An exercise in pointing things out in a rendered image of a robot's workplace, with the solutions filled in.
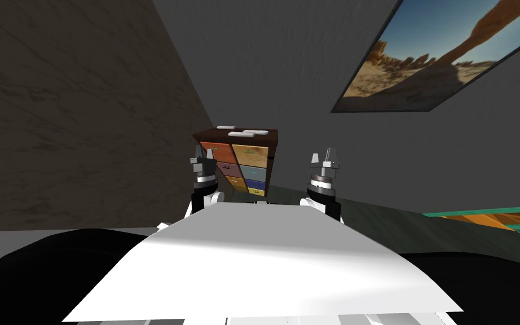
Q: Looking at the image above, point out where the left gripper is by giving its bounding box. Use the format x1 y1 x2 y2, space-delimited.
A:
190 144 218 175

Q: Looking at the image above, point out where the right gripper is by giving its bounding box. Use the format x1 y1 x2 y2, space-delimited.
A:
310 146 341 180

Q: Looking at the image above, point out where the brown chest with coloured drawers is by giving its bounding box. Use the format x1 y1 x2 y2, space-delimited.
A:
192 125 280 197

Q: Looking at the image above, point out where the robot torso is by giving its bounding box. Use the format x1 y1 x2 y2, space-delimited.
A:
61 200 464 325

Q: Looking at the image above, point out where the framed desert landscape picture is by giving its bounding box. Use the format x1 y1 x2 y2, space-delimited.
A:
330 0 520 113

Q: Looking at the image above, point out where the orange and green rug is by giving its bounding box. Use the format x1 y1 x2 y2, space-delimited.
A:
422 205 520 236

